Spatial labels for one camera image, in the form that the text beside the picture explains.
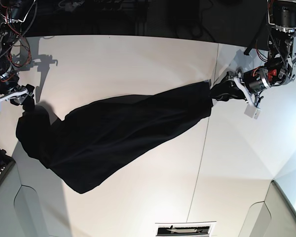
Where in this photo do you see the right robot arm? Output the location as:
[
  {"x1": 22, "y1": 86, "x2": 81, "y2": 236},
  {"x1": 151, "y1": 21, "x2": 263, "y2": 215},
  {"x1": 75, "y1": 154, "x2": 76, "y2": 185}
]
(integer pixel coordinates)
[{"x1": 0, "y1": 0, "x2": 38, "y2": 110}]

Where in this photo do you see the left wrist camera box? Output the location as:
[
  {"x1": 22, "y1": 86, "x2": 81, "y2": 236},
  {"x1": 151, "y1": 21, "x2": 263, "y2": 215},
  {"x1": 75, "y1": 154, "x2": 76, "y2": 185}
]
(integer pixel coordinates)
[{"x1": 244, "y1": 104, "x2": 260, "y2": 119}]

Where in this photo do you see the black graphic t-shirt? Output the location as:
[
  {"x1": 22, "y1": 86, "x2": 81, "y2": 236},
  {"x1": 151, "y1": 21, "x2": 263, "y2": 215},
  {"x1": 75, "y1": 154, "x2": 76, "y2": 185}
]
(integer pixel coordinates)
[{"x1": 16, "y1": 81, "x2": 213, "y2": 194}]

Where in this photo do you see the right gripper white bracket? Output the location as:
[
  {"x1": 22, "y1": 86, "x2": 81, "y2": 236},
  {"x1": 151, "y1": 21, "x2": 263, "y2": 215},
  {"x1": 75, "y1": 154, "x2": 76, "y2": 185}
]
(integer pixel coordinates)
[{"x1": 0, "y1": 84, "x2": 35, "y2": 111}]

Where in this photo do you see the printed paper label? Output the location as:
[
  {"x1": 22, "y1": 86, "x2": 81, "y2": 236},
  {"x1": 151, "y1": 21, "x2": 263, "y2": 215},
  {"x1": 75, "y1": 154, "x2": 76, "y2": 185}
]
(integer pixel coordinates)
[{"x1": 155, "y1": 221, "x2": 216, "y2": 237}]

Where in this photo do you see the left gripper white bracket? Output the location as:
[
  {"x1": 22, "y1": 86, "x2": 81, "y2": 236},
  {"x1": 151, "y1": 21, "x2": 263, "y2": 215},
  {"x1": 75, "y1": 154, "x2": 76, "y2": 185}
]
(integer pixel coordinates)
[{"x1": 210, "y1": 69, "x2": 263, "y2": 109}]

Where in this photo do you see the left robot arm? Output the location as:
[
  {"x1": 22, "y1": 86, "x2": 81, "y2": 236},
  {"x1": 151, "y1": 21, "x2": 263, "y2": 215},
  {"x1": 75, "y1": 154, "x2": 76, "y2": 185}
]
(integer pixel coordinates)
[{"x1": 210, "y1": 0, "x2": 296, "y2": 109}]

